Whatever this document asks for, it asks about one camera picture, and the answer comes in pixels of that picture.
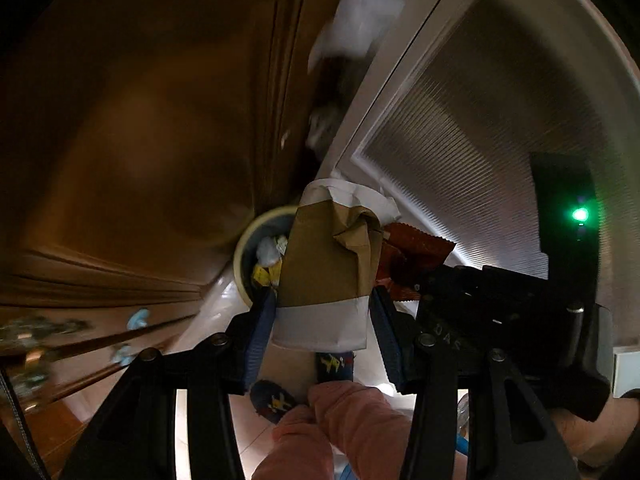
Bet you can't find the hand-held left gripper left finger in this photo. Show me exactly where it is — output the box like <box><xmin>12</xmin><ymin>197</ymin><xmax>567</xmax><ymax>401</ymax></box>
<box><xmin>60</xmin><ymin>287</ymin><xmax>278</xmax><ymax>480</ymax></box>

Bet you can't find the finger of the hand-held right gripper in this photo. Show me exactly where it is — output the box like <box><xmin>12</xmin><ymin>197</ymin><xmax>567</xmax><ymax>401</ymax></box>
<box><xmin>389</xmin><ymin>256</ymin><xmax>437</xmax><ymax>297</ymax></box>

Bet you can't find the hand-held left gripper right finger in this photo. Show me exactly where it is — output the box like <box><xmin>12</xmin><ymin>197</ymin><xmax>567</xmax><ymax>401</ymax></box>
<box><xmin>367</xmin><ymin>285</ymin><xmax>581</xmax><ymax>480</ymax></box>

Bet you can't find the red snack packet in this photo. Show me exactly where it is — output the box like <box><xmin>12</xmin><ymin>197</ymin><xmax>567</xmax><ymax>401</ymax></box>
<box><xmin>375</xmin><ymin>222</ymin><xmax>457</xmax><ymax>303</ymax></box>

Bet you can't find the cream rimmed trash bin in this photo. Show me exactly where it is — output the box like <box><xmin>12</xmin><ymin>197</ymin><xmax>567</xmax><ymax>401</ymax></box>
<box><xmin>232</xmin><ymin>206</ymin><xmax>301</xmax><ymax>311</ymax></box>

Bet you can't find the person's right hand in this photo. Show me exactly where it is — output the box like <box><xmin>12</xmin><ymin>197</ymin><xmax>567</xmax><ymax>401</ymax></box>
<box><xmin>547</xmin><ymin>389</ymin><xmax>640</xmax><ymax>473</ymax></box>

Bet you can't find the person's pink trouser leg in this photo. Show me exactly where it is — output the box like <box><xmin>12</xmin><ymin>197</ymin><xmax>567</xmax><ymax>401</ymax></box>
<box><xmin>307</xmin><ymin>380</ymin><xmax>416</xmax><ymax>480</ymax></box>
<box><xmin>250</xmin><ymin>402</ymin><xmax>341</xmax><ymax>480</ymax></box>

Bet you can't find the wooden cabinet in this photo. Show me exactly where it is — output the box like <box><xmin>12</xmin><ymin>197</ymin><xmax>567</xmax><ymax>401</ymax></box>
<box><xmin>0</xmin><ymin>0</ymin><xmax>371</xmax><ymax>461</ymax></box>

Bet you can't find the clear plastic bag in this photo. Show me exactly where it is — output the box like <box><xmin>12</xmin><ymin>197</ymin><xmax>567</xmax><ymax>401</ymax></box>
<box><xmin>307</xmin><ymin>0</ymin><xmax>416</xmax><ymax>71</ymax></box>

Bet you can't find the ornate brass cabinet handle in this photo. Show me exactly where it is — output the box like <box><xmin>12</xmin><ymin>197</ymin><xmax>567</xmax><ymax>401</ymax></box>
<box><xmin>0</xmin><ymin>360</ymin><xmax>56</xmax><ymax>401</ymax></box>
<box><xmin>0</xmin><ymin>315</ymin><xmax>96</xmax><ymax>356</ymax></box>

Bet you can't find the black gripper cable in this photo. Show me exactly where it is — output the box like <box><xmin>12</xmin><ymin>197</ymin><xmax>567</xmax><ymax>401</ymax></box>
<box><xmin>0</xmin><ymin>365</ymin><xmax>51</xmax><ymax>480</ymax></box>

